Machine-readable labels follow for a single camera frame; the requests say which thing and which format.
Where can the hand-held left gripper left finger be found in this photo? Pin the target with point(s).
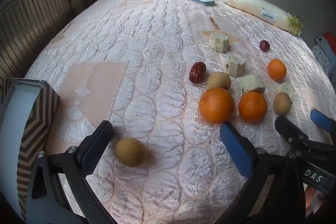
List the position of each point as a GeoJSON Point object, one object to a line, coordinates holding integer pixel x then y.
{"type": "Point", "coordinates": [95, 146]}

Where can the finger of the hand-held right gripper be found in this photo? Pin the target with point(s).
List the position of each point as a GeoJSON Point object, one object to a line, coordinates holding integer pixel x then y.
{"type": "Point", "coordinates": [288, 129]}
{"type": "Point", "coordinates": [321, 120]}

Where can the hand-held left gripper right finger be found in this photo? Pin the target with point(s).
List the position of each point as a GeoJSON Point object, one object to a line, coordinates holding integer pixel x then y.
{"type": "Point", "coordinates": [236, 151]}

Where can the round brown longan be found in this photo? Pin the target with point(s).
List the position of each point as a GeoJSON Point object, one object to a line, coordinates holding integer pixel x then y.
{"type": "Point", "coordinates": [219, 80]}
{"type": "Point", "coordinates": [130, 145]}
{"type": "Point", "coordinates": [282, 103]}

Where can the medium orange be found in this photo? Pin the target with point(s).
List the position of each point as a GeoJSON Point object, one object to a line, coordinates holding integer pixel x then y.
{"type": "Point", "coordinates": [252, 107]}

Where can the large orange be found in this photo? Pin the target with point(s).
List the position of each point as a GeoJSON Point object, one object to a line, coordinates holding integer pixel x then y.
{"type": "Point", "coordinates": [216, 105]}

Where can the striped cardboard box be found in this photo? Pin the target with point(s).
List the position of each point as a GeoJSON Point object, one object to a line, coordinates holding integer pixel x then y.
{"type": "Point", "coordinates": [36, 119]}

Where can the large wrinkled red date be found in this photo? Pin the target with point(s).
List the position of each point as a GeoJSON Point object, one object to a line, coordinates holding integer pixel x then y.
{"type": "Point", "coordinates": [197, 72]}

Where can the near white nougat cube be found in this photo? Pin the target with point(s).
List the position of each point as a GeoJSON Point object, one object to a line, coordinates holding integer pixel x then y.
{"type": "Point", "coordinates": [250, 83]}

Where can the white nougat cube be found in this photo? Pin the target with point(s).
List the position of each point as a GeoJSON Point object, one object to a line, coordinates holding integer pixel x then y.
{"type": "Point", "coordinates": [250, 83]}
{"type": "Point", "coordinates": [234, 64]}
{"type": "Point", "coordinates": [219, 41]}

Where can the small orange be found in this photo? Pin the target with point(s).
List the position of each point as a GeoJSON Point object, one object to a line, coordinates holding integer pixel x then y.
{"type": "Point", "coordinates": [277, 69]}

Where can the pile of clothes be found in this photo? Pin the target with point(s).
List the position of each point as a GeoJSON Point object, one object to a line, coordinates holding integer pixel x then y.
{"type": "Point", "coordinates": [325, 53]}

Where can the middle white nougat cube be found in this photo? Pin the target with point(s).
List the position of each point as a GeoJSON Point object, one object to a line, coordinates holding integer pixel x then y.
{"type": "Point", "coordinates": [234, 64]}

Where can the small red date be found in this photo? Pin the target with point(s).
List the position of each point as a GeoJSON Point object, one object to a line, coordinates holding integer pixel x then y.
{"type": "Point", "coordinates": [264, 45]}

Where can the pink quilted bedspread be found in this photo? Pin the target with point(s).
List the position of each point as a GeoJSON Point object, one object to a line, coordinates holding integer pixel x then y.
{"type": "Point", "coordinates": [131, 56]}

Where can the far white nougat cube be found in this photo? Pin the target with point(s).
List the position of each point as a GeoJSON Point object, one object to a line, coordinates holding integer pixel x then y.
{"type": "Point", "coordinates": [219, 41]}

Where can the plastic-wrapped white radish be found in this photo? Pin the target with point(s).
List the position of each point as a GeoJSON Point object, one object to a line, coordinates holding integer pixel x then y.
{"type": "Point", "coordinates": [260, 8]}

